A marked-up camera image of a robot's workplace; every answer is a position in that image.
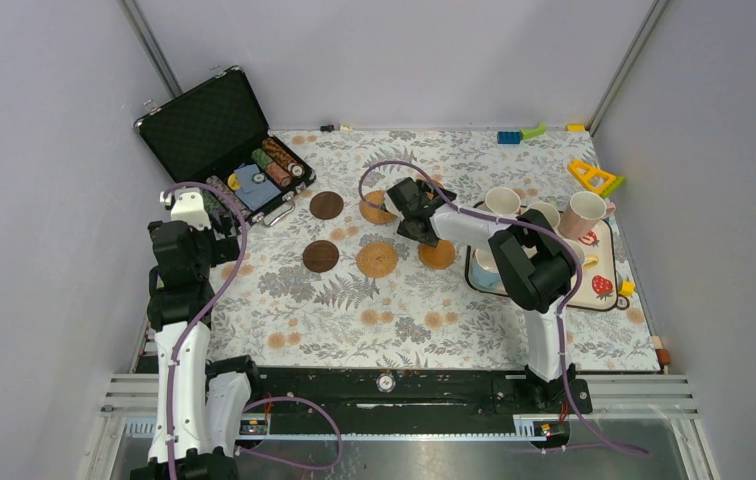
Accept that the woven rattan coaster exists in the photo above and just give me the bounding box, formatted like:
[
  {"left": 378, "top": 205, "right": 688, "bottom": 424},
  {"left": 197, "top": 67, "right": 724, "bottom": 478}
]
[
  {"left": 359, "top": 190, "right": 397, "bottom": 225},
  {"left": 356, "top": 242, "right": 398, "bottom": 279}
]

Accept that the light wooden coaster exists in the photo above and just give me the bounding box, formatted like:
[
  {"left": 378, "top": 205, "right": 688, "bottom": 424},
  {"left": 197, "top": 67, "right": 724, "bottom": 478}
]
[
  {"left": 418, "top": 240, "right": 456, "bottom": 270},
  {"left": 426, "top": 180, "right": 443, "bottom": 200}
]

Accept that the dark wooden coaster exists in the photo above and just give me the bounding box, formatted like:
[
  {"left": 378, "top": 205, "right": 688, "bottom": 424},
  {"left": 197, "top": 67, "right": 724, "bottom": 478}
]
[
  {"left": 302, "top": 240, "right": 340, "bottom": 273},
  {"left": 309, "top": 191, "right": 345, "bottom": 220}
]

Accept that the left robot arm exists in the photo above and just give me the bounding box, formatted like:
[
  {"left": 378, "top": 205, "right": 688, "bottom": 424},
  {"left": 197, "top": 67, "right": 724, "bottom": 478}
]
[{"left": 129, "top": 182, "right": 265, "bottom": 479}]

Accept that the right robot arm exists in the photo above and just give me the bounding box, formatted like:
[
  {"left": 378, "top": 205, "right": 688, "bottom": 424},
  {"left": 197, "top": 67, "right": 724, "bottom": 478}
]
[{"left": 384, "top": 178, "right": 579, "bottom": 412}]

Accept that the black poker chip case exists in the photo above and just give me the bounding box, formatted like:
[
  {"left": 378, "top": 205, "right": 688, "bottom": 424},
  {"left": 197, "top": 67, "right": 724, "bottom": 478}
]
[{"left": 134, "top": 66, "right": 316, "bottom": 224}]

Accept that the blue toy brick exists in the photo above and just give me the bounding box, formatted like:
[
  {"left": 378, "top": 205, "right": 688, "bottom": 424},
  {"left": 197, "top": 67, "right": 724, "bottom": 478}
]
[{"left": 496, "top": 131, "right": 523, "bottom": 145}]

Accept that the floral tablecloth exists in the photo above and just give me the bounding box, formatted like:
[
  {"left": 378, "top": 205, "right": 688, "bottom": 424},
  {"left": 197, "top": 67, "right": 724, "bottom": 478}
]
[{"left": 202, "top": 129, "right": 663, "bottom": 373}]

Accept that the green toy block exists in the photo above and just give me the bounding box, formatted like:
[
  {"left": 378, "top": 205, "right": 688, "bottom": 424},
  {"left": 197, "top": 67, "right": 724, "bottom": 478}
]
[{"left": 520, "top": 122, "right": 547, "bottom": 141}]

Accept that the light green ceramic mug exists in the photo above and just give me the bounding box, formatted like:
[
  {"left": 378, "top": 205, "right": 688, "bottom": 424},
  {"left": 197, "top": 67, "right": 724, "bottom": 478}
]
[{"left": 527, "top": 201, "right": 561, "bottom": 229}]

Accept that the pink ceramic mug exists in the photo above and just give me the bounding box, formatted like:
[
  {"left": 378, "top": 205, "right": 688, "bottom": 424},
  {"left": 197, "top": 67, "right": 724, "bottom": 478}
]
[{"left": 558, "top": 191, "right": 616, "bottom": 240}]

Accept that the yellow toy triangle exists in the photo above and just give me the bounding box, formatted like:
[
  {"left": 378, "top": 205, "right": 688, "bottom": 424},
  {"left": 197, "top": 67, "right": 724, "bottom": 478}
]
[{"left": 567, "top": 159, "right": 626, "bottom": 198}]

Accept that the strawberry print tray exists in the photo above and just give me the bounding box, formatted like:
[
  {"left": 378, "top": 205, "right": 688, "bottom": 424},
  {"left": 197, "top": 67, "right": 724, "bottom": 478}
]
[{"left": 464, "top": 220, "right": 619, "bottom": 312}]

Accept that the yellow cube by tray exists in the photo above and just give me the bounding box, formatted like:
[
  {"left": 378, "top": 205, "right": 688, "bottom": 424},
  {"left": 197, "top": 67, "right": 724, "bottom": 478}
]
[{"left": 618, "top": 280, "right": 636, "bottom": 298}]

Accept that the brown object table corner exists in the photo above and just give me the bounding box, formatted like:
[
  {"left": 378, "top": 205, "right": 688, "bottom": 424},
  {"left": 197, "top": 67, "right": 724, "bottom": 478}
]
[{"left": 651, "top": 336, "right": 671, "bottom": 368}]

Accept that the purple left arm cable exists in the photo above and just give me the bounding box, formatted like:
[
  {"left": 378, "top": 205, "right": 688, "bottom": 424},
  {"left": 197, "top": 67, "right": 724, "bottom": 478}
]
[{"left": 162, "top": 183, "right": 345, "bottom": 480}]

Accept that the blue handled white mug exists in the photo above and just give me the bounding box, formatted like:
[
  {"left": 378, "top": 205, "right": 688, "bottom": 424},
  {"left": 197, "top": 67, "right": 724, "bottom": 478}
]
[{"left": 469, "top": 249, "right": 502, "bottom": 290}]

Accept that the yellow handled mug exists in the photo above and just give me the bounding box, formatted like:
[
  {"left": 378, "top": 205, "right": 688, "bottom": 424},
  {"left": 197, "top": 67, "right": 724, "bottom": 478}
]
[{"left": 566, "top": 239, "right": 599, "bottom": 270}]

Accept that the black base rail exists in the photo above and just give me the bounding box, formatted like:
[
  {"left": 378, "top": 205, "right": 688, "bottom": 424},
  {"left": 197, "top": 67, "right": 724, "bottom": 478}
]
[{"left": 136, "top": 357, "right": 595, "bottom": 439}]

